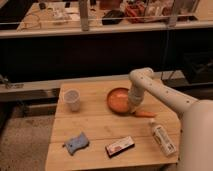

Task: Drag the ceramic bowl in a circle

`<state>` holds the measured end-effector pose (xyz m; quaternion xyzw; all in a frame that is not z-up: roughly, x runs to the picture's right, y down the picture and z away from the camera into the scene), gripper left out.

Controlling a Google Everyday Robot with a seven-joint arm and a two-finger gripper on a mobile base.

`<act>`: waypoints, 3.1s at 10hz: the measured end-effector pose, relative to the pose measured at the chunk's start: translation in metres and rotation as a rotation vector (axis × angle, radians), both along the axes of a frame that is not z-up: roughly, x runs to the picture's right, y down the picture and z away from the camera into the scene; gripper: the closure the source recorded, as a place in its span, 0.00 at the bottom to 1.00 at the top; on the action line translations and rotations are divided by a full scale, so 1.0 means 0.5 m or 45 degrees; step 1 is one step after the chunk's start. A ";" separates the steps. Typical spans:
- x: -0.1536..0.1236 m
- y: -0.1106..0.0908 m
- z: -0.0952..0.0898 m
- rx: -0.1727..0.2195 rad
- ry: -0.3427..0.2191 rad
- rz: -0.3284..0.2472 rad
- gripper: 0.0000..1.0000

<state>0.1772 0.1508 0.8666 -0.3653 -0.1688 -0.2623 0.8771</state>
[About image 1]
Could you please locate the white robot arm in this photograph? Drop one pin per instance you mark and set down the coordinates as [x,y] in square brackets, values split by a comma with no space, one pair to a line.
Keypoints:
[196,116]

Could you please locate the white plastic bottle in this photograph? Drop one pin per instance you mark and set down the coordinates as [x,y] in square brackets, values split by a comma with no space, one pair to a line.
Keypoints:
[162,138]

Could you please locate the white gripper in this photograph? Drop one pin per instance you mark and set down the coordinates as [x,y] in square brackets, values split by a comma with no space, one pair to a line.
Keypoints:
[135,97]

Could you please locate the grey metal post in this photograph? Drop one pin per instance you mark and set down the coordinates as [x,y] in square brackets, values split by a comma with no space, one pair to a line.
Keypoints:
[83,9]

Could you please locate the white plastic cup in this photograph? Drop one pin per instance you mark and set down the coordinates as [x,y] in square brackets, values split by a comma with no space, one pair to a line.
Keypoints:
[72,99]

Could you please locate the black bag on shelf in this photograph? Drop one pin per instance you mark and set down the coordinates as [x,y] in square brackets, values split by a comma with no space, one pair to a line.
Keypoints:
[112,17]

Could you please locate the orange carrot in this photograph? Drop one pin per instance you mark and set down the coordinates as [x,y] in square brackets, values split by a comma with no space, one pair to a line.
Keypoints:
[144,114]

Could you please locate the red item on shelf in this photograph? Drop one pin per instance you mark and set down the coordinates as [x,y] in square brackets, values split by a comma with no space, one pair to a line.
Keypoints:
[135,12]

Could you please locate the orange ceramic bowl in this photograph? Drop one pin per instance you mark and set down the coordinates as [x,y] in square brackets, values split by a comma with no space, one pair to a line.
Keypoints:
[117,100]

